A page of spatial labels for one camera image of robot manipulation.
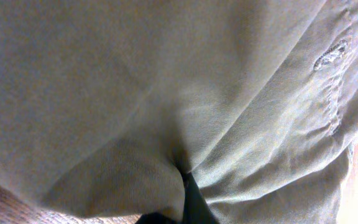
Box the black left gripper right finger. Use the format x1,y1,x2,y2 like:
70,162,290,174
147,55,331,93
182,173,218,224

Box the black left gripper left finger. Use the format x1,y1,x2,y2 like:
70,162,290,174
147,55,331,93
135,213,177,224

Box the khaki shorts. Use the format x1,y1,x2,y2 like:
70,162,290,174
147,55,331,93
0,0,358,223

